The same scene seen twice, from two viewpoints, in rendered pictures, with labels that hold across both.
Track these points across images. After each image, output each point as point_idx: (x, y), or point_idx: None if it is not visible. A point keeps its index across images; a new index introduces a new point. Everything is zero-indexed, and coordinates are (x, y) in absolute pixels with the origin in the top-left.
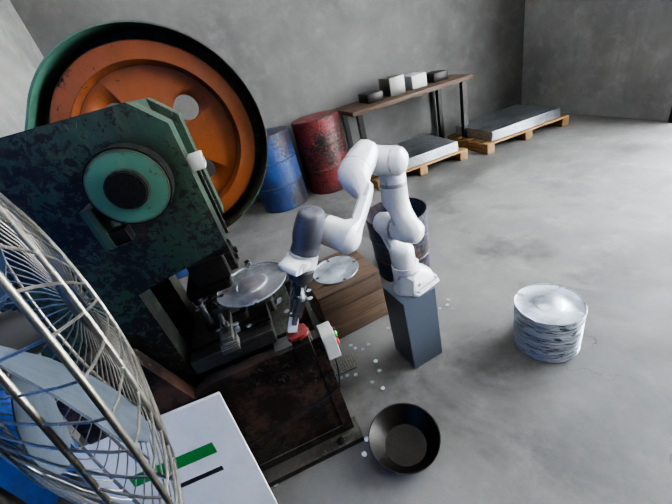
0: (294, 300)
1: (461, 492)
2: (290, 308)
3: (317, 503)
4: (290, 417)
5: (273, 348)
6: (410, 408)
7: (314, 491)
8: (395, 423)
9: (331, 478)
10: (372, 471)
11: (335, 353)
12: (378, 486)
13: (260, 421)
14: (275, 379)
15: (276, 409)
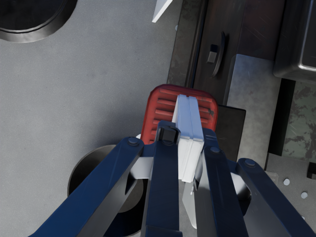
0: (158, 216)
1: (40, 201)
2: (220, 157)
3: (127, 62)
4: (200, 64)
5: (267, 59)
6: (140, 223)
7: (141, 65)
8: (145, 193)
9: (140, 89)
10: (117, 134)
11: (185, 192)
12: (99, 130)
13: (213, 13)
14: (218, 45)
15: (209, 43)
